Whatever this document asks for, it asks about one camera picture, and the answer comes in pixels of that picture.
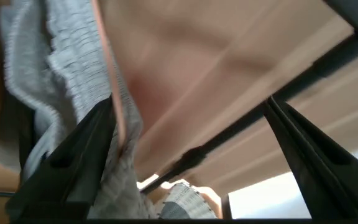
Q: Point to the pale grey shorts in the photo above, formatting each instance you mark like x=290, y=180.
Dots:
x=73, y=56

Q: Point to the beige curtain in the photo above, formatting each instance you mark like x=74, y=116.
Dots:
x=213, y=46

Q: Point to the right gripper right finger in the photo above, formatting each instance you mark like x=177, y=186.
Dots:
x=346, y=193

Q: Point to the black clothes rack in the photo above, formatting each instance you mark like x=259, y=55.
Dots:
x=197, y=154

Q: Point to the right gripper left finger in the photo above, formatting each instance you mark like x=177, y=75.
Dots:
x=54, y=186

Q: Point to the pink clothes hanger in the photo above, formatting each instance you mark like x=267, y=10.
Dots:
x=113, y=77

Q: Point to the white laundry basket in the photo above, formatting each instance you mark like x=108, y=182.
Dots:
x=182, y=202

